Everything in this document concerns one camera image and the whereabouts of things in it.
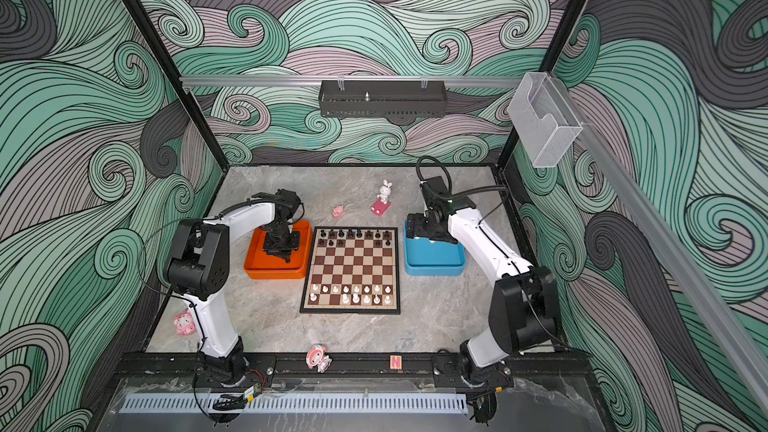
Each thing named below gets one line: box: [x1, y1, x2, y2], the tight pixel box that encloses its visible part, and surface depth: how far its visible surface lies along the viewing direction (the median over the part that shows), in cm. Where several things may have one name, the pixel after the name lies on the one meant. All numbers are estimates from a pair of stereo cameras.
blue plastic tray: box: [404, 220, 467, 277], surface depth 94 cm
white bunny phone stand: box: [371, 179, 393, 216], surface depth 106 cm
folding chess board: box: [299, 226, 401, 315], surface depth 92 cm
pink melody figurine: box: [306, 344, 333, 373], surface depth 74 cm
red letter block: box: [389, 355, 402, 370], surface depth 75 cm
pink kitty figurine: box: [173, 308, 196, 336], surface depth 79 cm
